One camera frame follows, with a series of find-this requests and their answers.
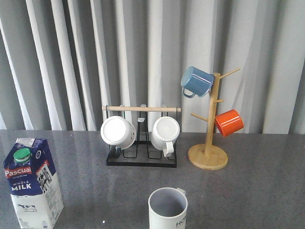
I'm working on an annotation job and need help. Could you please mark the white grey HOME mug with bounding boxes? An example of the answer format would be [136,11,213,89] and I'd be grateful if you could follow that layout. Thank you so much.
[148,187,188,229]

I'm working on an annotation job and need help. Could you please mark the blue white milk carton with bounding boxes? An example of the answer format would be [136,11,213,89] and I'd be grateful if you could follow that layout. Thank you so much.
[3,138,64,229]

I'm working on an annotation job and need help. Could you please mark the ribbed white mug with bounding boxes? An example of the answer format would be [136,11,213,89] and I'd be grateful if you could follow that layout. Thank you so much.
[151,116,180,157]

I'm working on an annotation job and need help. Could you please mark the smooth white mug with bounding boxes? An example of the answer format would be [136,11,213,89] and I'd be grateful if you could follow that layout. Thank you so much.
[100,116,136,149]

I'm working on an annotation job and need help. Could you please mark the blue enamel mug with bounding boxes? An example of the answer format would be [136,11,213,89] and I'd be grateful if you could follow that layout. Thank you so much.
[181,66,214,98]

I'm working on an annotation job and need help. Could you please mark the wooden mug tree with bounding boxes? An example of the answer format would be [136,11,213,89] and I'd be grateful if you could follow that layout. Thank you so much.
[187,68,240,170]

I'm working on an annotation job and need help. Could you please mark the orange enamel mug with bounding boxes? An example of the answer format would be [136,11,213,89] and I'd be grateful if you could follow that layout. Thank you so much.
[215,109,244,137]

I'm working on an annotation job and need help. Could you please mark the grey white curtain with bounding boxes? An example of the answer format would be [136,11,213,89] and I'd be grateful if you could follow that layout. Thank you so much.
[0,0,305,134]

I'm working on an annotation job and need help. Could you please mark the black wire mug rack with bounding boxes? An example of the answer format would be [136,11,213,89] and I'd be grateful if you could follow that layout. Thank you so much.
[102,104,181,167]

